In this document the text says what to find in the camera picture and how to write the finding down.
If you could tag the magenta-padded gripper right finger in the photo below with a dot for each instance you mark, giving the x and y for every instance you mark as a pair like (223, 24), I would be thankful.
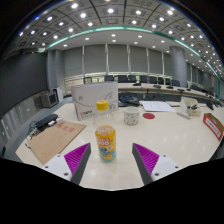
(163, 166)

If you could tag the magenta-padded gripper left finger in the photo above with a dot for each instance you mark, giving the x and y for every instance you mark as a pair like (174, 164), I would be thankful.
(60, 166)

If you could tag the yellow-capped orange-label drink bottle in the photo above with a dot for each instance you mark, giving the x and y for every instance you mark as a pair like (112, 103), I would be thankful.
(105, 143)

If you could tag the brown paper envelope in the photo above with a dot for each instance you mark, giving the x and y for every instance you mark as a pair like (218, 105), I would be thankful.
(55, 140)

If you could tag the black desk device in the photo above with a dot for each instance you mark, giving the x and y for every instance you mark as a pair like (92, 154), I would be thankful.
(46, 121)

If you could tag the flat round red coaster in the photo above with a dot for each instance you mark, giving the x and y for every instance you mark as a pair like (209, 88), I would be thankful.
(148, 116)

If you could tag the white patterned mug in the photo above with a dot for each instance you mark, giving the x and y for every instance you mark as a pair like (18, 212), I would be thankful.
(131, 116)

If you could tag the white printed paper sheet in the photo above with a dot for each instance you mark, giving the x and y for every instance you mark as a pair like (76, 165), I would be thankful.
(156, 106)

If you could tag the red-edged open cardboard box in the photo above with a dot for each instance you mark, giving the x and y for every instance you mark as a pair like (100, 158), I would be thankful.
(213, 126)

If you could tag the open white cardboard box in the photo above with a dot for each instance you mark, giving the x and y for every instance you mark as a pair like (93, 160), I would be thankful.
(190, 106)

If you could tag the grey monitor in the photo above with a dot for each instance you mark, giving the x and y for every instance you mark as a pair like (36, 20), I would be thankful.
(50, 99)

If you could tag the black conference microphone unit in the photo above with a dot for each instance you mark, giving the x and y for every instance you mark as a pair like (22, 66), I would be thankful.
(128, 99)

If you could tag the white cardboard paper box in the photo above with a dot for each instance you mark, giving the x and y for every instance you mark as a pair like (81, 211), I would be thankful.
(93, 98)

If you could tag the long conference desk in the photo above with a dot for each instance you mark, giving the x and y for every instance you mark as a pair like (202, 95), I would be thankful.
(150, 89)

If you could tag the row of black office chairs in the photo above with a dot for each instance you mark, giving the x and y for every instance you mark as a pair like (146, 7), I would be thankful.
(143, 79)

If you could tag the group of ceiling lights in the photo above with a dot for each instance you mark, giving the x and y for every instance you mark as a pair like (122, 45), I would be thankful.
(110, 10)

